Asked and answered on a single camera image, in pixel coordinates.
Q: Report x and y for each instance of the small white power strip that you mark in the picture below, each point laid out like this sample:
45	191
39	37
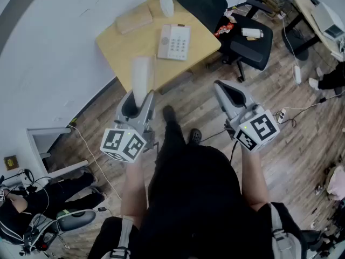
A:
281	115

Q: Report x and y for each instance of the white bottle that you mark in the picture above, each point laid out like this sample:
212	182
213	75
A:
250	33

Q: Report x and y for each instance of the red snack packet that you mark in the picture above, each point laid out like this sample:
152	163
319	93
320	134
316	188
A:
223	30

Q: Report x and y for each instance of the brown framed picture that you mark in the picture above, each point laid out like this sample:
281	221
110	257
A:
10	163

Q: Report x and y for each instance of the pink bag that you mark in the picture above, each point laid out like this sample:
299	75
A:
338	183

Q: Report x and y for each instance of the crumpled plastic bag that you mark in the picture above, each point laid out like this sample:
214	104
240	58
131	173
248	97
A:
229	14

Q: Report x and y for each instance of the white box appliance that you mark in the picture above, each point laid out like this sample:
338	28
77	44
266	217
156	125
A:
326	20

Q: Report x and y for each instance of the light desk with black legs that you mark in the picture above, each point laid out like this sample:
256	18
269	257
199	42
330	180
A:
304	1

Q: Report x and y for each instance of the small yellow packet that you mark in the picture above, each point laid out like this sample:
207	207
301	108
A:
250	38

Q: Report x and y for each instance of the black office chair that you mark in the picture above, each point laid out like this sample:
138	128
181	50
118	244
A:
250	50

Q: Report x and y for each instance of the white desk telephone base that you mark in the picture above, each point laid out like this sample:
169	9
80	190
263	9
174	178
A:
178	44

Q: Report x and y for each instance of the white vase with flowers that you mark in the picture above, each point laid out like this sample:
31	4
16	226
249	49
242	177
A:
166	5

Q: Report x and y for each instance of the person's right forearm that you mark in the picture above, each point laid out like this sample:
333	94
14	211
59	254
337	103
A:
254	182

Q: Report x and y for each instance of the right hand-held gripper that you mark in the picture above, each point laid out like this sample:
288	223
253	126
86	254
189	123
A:
258	131

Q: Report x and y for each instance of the cardboard pile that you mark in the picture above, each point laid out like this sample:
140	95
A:
275	0

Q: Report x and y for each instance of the person's left forearm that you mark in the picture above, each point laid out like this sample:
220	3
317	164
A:
133	187

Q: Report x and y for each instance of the long white power strip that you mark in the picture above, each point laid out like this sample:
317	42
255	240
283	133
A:
297	74

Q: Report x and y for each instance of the white telephone handset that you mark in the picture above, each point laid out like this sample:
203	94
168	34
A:
142	77

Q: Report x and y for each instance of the person's black clothing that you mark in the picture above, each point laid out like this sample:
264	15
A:
194	198

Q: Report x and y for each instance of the white shelf unit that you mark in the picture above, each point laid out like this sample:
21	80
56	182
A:
37	142

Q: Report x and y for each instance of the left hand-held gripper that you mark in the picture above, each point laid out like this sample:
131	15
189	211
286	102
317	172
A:
126	144

